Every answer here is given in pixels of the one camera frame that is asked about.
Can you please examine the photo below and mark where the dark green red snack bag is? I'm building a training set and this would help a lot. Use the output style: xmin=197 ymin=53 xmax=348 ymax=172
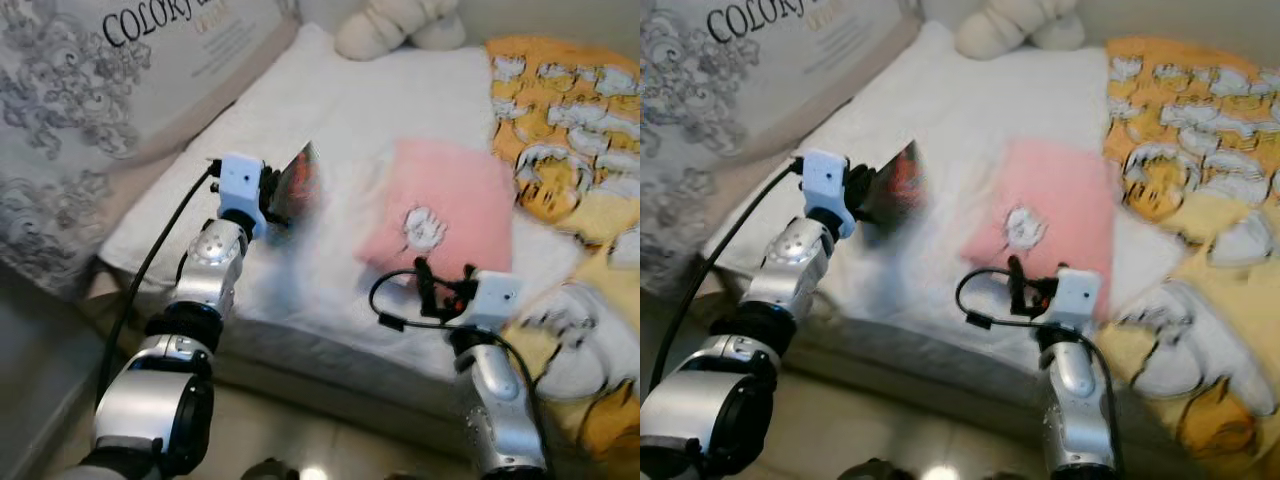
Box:
xmin=860 ymin=140 xmax=923 ymax=227
xmin=272 ymin=142 xmax=323 ymax=225

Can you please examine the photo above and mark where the yellow cartoon print blanket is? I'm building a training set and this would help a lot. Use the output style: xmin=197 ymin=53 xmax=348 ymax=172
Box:
xmin=1100 ymin=35 xmax=1280 ymax=473
xmin=487 ymin=35 xmax=641 ymax=473

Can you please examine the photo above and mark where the pink pillow with cartoon print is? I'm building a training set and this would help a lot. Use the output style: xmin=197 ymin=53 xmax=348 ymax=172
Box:
xmin=355 ymin=138 xmax=518 ymax=286
xmin=960 ymin=138 xmax=1119 ymax=321

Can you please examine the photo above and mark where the white quilted mattress cover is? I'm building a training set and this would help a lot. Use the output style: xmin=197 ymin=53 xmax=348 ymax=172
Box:
xmin=730 ymin=22 xmax=1201 ymax=331
xmin=100 ymin=22 xmax=601 ymax=331

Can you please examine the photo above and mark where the grey bed base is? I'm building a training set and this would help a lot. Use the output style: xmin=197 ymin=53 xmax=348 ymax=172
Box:
xmin=700 ymin=270 xmax=1201 ymax=471
xmin=85 ymin=270 xmax=601 ymax=461

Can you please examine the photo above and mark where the cream plush toy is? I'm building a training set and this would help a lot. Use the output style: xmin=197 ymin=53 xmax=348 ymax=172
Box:
xmin=335 ymin=0 xmax=468 ymax=61
xmin=955 ymin=0 xmax=1086 ymax=61

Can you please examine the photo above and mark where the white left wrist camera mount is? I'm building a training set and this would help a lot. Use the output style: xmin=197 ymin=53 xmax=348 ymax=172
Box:
xmin=215 ymin=153 xmax=269 ymax=239
xmin=800 ymin=150 xmax=859 ymax=239

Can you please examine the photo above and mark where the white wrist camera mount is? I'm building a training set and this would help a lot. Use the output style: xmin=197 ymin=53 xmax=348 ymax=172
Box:
xmin=800 ymin=150 xmax=859 ymax=239
xmin=215 ymin=153 xmax=269 ymax=239
xmin=462 ymin=270 xmax=523 ymax=331
xmin=1045 ymin=268 xmax=1104 ymax=331

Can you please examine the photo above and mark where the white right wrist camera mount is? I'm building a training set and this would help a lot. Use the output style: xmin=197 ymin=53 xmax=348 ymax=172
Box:
xmin=462 ymin=270 xmax=523 ymax=331
xmin=1045 ymin=268 xmax=1104 ymax=331

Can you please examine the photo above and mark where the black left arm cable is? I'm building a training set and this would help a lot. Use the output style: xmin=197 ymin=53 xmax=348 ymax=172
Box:
xmin=95 ymin=160 xmax=221 ymax=401
xmin=650 ymin=160 xmax=806 ymax=391

